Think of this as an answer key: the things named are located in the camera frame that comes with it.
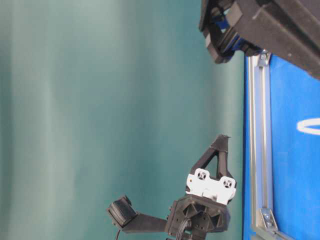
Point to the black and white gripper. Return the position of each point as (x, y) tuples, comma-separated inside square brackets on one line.
[(204, 208)]

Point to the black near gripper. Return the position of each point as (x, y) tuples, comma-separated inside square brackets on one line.
[(289, 29)]

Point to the white zip tie loop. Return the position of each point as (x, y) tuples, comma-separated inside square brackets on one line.
[(309, 126)]

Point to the blue fabric panel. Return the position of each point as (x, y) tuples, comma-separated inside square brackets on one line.
[(294, 96)]

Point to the metal corner bracket upper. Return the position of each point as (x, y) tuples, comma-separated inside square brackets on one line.
[(264, 58)]

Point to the metal corner bracket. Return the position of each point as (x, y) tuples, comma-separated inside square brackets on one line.
[(268, 219), (264, 58)]

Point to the aluminium frame rail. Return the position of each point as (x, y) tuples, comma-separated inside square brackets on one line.
[(260, 147)]

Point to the metal corner bracket lower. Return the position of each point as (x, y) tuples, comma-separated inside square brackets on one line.
[(268, 219)]

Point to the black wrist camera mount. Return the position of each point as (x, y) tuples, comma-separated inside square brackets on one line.
[(127, 220)]

